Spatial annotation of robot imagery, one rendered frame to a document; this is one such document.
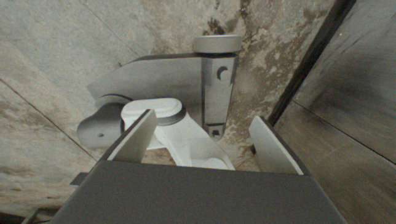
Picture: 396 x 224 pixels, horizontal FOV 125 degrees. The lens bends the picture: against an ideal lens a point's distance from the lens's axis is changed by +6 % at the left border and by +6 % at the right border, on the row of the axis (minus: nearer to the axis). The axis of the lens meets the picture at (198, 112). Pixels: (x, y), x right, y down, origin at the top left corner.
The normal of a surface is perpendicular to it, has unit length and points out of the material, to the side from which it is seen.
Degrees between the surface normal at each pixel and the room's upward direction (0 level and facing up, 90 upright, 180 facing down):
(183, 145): 90
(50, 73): 0
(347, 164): 90
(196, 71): 0
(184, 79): 0
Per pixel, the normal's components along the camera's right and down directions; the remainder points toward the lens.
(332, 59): -0.99, 0.02
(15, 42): 0.11, 0.59
